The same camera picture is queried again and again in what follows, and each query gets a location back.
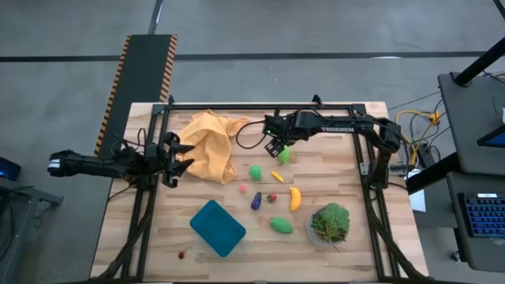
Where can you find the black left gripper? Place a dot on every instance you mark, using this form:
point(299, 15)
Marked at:
point(167, 161)

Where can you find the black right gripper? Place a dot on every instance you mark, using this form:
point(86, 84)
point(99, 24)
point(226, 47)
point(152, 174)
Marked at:
point(282, 128)

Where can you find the light green toy fruit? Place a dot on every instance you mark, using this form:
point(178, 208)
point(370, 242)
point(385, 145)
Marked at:
point(285, 156)

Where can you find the small yellow toy vegetable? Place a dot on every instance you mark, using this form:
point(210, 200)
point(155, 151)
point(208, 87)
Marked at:
point(277, 176)

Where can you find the green toy bell pepper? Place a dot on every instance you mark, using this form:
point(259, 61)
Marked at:
point(255, 173)

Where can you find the red toy strawberry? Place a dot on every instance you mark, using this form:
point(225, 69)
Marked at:
point(271, 198)

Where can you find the small pink toy fruit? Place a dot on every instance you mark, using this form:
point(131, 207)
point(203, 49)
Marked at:
point(242, 189)

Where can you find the yellow toy banana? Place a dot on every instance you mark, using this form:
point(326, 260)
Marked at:
point(295, 199)

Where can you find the purple toy eggplant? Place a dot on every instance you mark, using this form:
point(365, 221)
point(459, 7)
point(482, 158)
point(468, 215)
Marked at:
point(256, 201)

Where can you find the green oblong toy vegetable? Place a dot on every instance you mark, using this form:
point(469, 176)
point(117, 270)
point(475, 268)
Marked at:
point(281, 225)

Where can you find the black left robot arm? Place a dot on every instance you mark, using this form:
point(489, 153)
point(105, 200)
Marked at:
point(90, 165)

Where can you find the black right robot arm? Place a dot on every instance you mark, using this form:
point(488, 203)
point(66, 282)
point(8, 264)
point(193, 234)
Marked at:
point(343, 126)

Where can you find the orange cloth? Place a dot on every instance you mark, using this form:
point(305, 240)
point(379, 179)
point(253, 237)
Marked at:
point(209, 146)

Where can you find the teal plate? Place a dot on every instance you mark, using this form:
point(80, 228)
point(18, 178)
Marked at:
point(217, 229)

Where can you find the black ramp with yellow stripes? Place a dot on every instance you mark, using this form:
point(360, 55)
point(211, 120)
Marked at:
point(142, 79)

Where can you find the white faceted plant pot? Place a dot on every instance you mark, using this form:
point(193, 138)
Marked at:
point(309, 233)

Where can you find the green succulent plant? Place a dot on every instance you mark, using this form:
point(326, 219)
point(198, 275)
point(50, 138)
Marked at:
point(331, 223)

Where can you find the red toy cherry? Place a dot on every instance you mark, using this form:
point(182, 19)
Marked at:
point(181, 255)

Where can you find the grey metal cart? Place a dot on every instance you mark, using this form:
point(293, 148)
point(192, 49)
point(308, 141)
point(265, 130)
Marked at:
point(35, 196)

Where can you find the white paper sheet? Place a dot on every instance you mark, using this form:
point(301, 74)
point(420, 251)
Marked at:
point(417, 199)

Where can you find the black power strip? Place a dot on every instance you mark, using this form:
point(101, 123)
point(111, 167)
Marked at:
point(426, 154)

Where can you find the black desk beam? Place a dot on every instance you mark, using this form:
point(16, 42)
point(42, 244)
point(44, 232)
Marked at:
point(434, 173)

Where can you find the dark device with blue glow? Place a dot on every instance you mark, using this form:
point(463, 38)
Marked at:
point(8, 169)

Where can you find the backlit computer keyboard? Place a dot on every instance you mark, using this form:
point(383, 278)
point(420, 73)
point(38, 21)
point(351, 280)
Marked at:
point(485, 215)

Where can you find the tablet with blue screen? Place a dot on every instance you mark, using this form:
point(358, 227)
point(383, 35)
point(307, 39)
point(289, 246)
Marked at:
point(495, 139)

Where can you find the black pole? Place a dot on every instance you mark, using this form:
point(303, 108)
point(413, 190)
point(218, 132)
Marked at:
point(479, 61)

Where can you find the grey keyboard desk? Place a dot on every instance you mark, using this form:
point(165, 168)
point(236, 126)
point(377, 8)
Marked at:
point(477, 256)

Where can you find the black aluminium table frame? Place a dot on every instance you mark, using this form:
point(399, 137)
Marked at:
point(256, 106)

